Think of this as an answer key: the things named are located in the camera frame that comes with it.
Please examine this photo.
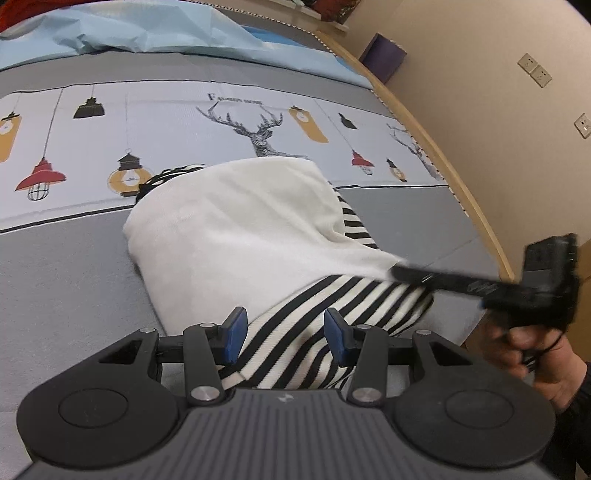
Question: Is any red blanket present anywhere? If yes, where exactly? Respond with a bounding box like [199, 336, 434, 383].
[0, 0, 71, 31]

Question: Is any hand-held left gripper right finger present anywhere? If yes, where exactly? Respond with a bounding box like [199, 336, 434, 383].
[325, 308, 474, 407]

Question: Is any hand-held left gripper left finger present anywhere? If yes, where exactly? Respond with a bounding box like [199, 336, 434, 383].
[92, 306, 249, 406]

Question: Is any purple box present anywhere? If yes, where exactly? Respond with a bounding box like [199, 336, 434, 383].
[359, 32, 408, 86]

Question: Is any dark red cushion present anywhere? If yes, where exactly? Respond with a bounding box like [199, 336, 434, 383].
[307, 0, 357, 23]

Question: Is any person's right hand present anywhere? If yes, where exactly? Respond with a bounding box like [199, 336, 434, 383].
[475, 318, 591, 415]

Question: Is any light blue quilt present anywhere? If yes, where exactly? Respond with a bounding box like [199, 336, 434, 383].
[0, 0, 376, 92]

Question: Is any printed grey bed sheet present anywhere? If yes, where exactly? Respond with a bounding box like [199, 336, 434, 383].
[0, 28, 502, 463]

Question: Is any striped and white hooded top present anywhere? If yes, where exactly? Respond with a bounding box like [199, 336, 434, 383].
[122, 158, 435, 391]

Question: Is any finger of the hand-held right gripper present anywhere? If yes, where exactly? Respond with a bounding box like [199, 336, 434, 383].
[390, 262, 491, 298]

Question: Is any wooden bed frame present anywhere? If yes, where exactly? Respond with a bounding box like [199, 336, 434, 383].
[318, 27, 516, 283]

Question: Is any person's right forearm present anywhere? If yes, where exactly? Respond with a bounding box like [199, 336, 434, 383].
[549, 362, 591, 464]

